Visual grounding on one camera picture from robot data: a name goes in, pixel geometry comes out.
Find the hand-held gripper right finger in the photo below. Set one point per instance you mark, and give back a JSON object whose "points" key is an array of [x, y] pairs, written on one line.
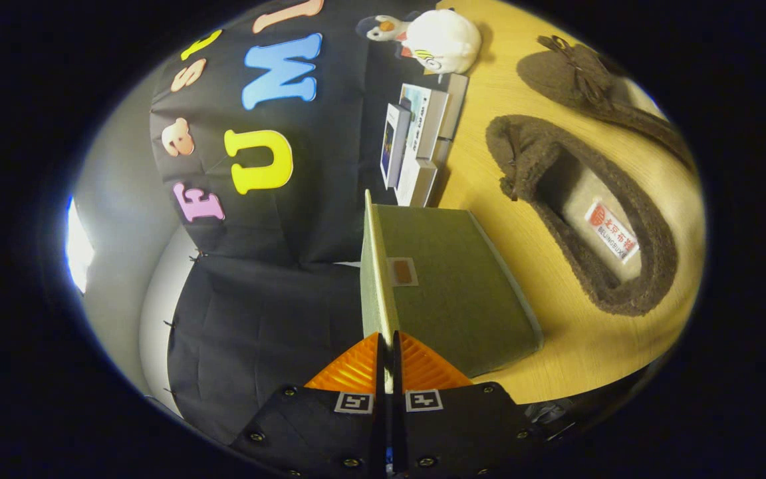
{"points": [[469, 426]]}

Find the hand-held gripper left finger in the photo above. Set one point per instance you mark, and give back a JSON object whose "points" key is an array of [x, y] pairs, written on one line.
{"points": [[310, 426]]}

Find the green fabric storage box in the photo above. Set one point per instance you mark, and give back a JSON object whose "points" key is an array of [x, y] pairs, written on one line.
{"points": [[449, 286]]}

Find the brown fuzzy slipper shoe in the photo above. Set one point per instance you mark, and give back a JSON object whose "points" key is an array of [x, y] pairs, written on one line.
{"points": [[556, 73], [522, 153]]}

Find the thick white book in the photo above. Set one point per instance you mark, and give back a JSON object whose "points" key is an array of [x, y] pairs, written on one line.
{"points": [[417, 183]]}

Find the small white book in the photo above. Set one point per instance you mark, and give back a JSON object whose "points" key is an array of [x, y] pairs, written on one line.
{"points": [[393, 146]]}

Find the light blue cover book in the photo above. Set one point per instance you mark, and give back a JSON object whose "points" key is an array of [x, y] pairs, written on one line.
{"points": [[426, 120]]}

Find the black book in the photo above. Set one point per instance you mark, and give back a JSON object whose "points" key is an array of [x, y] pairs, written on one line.
{"points": [[455, 106]]}

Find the white round plush toy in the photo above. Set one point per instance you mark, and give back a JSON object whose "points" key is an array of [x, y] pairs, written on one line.
{"points": [[446, 40]]}

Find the grey penguin plush toy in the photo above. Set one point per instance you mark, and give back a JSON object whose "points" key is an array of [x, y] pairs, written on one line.
{"points": [[383, 28]]}

